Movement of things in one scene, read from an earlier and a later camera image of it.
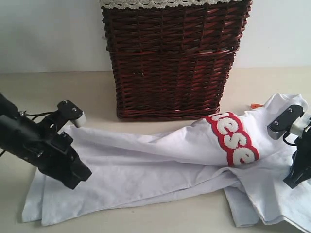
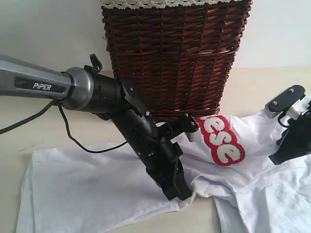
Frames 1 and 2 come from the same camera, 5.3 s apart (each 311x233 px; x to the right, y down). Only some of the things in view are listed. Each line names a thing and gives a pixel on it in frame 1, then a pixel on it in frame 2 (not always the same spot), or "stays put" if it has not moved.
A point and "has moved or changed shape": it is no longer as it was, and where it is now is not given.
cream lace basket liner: [110, 4] stays put
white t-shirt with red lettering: [137, 165] has moved or changed shape
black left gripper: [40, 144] → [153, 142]
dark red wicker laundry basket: [171, 64] stays put
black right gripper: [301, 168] → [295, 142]
